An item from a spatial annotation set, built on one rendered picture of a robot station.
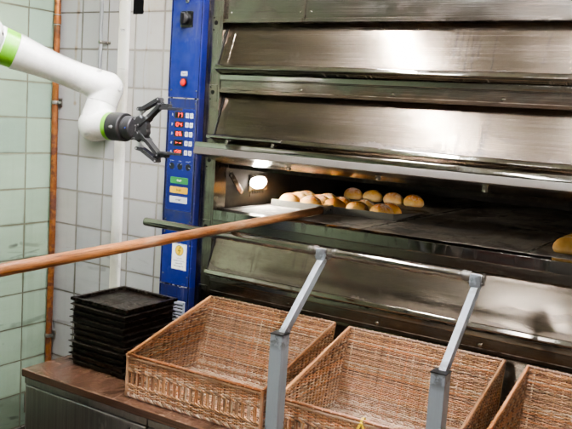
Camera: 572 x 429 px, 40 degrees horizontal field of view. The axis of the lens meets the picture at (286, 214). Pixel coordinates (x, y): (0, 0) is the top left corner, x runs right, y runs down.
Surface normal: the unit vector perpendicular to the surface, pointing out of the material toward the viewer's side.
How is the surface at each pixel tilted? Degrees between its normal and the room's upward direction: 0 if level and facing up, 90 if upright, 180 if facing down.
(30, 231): 90
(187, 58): 90
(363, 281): 70
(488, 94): 90
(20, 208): 90
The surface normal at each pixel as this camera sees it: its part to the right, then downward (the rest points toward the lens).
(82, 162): -0.53, 0.07
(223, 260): -0.48, -0.27
